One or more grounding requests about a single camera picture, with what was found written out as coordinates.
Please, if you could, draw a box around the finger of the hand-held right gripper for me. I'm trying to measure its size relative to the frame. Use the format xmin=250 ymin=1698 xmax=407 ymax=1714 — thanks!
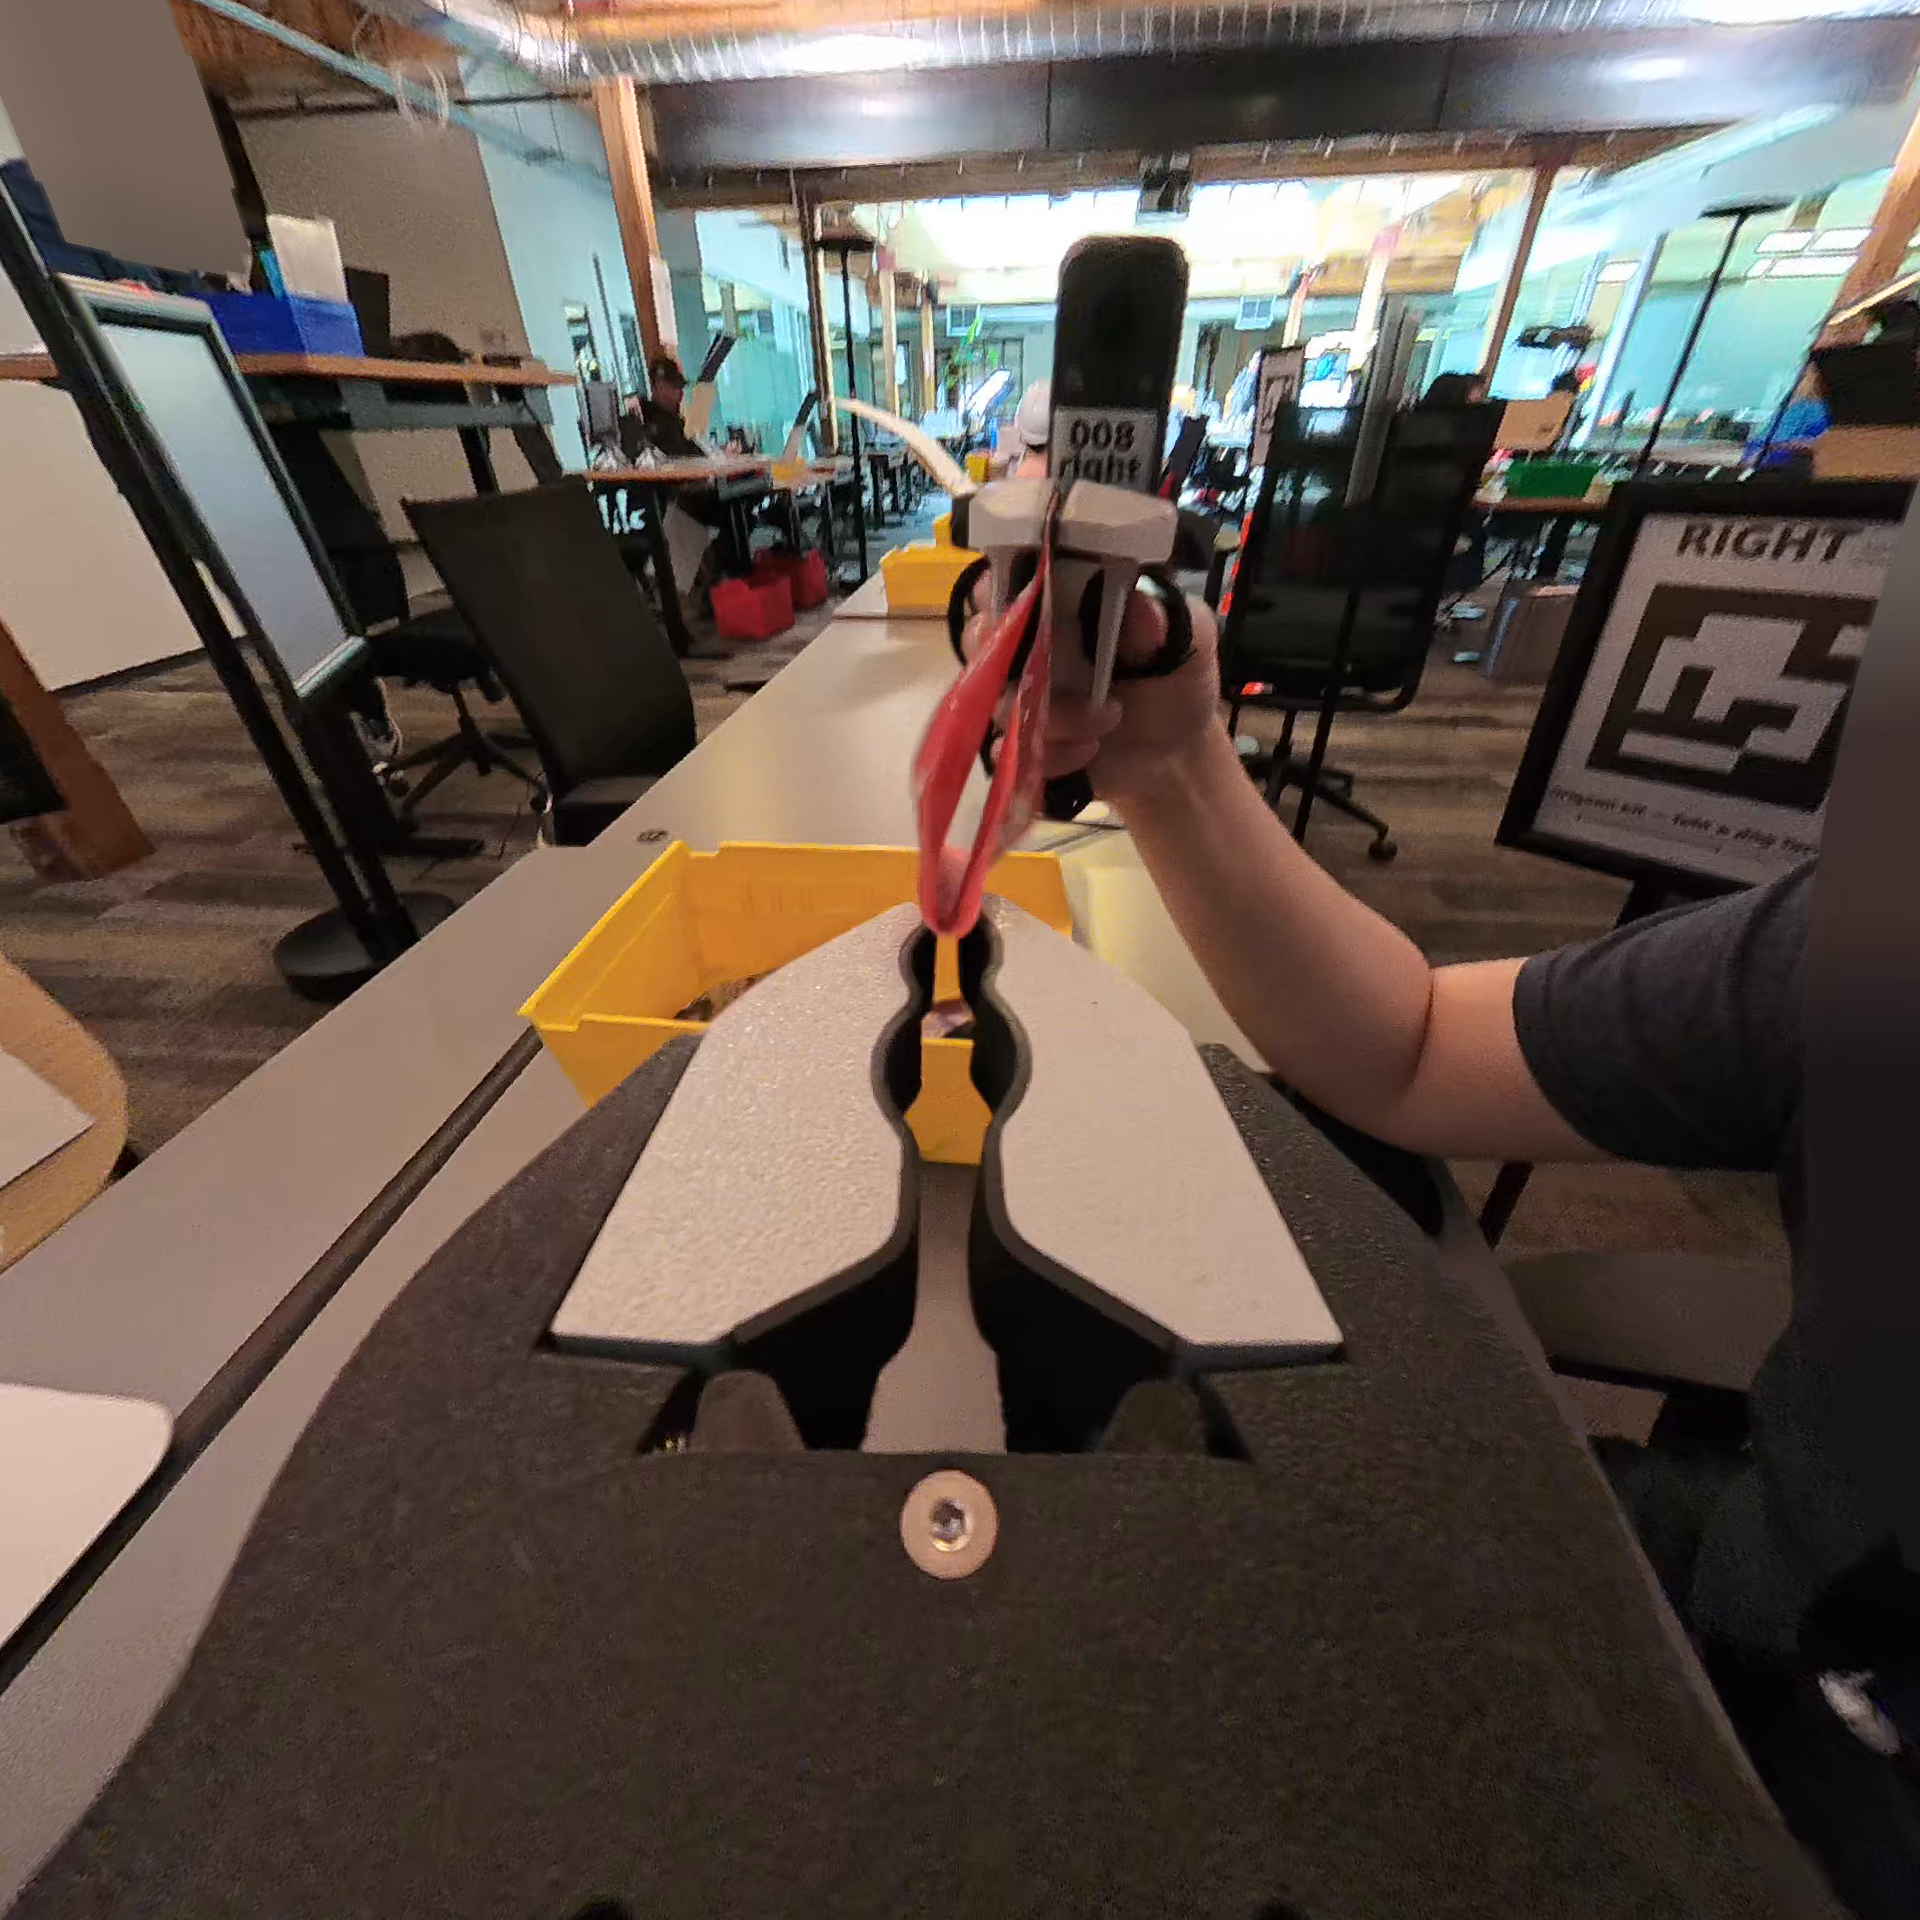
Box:
xmin=1057 ymin=482 xmax=1182 ymax=708
xmin=965 ymin=480 xmax=1061 ymax=705

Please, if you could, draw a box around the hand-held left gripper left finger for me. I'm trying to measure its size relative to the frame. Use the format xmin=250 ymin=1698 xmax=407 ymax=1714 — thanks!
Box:
xmin=548 ymin=901 xmax=927 ymax=1449

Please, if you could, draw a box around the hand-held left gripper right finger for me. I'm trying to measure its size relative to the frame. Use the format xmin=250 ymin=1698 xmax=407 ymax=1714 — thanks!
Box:
xmin=965 ymin=901 xmax=1344 ymax=1449

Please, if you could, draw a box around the yellow plastic bin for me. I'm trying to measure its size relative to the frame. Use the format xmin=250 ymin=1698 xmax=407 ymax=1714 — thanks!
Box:
xmin=519 ymin=839 xmax=1073 ymax=1168

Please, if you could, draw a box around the person's right forearm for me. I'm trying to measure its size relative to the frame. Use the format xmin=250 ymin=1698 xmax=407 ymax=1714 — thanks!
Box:
xmin=1103 ymin=720 xmax=1612 ymax=1162

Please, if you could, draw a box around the person's right hand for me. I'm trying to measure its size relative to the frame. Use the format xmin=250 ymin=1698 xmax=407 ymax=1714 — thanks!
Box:
xmin=959 ymin=590 xmax=1229 ymax=818

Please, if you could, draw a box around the white curved tube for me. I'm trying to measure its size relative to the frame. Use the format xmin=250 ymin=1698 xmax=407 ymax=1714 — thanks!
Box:
xmin=833 ymin=397 xmax=976 ymax=497

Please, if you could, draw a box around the black mesh chair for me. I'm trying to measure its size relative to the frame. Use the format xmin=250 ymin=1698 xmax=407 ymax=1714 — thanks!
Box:
xmin=1219 ymin=397 xmax=1505 ymax=863

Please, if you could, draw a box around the wooden top desk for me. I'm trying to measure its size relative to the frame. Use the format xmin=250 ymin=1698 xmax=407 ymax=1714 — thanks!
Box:
xmin=0 ymin=348 xmax=578 ymax=497
xmin=582 ymin=456 xmax=842 ymax=654

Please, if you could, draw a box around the black office chair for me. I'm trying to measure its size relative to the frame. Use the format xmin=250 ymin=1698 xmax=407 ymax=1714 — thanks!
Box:
xmin=360 ymin=599 xmax=548 ymax=818
xmin=401 ymin=480 xmax=699 ymax=847

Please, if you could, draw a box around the person's dark grey shirt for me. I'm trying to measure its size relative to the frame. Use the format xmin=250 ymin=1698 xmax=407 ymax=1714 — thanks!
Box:
xmin=1508 ymin=860 xmax=1920 ymax=1920

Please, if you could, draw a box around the framed black white marker sign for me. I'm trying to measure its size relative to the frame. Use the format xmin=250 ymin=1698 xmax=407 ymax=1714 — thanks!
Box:
xmin=1495 ymin=477 xmax=1914 ymax=889

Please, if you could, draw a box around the slim black floor lamp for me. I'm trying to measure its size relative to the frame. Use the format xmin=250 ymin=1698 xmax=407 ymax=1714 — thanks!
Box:
xmin=1625 ymin=195 xmax=1795 ymax=472

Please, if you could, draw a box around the blue storage bin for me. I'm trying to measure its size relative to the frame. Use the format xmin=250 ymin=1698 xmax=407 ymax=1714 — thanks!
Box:
xmin=201 ymin=288 xmax=364 ymax=359

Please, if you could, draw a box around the display screen on stand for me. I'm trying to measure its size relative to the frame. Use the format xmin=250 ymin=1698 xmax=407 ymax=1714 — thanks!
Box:
xmin=58 ymin=273 xmax=377 ymax=705

